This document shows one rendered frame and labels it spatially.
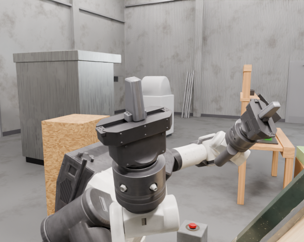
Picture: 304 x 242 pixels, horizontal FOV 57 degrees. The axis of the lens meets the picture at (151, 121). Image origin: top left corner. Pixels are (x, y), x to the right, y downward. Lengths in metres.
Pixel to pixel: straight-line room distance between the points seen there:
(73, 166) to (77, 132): 1.61
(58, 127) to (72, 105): 2.23
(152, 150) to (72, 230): 0.33
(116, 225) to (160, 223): 0.07
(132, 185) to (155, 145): 0.07
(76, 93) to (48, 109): 0.72
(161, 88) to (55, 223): 6.55
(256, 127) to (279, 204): 0.56
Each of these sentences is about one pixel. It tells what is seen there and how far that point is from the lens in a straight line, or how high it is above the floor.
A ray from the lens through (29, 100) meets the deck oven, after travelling 5.54.
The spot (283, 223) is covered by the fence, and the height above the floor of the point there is 1.16.
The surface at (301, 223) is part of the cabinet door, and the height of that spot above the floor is 1.19.
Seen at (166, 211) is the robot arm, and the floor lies 1.41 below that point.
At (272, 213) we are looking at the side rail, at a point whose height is 1.08.
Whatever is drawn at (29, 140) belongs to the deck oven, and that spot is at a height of 0.46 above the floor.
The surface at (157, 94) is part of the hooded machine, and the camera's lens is 7.13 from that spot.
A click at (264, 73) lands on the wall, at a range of 11.07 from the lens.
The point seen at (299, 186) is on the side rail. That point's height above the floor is 1.21.
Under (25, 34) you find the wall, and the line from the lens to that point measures 9.23.
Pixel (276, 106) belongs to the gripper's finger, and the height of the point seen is 1.57.
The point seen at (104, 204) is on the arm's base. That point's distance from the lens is 0.71.
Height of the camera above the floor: 1.65
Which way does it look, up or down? 9 degrees down
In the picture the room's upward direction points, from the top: straight up
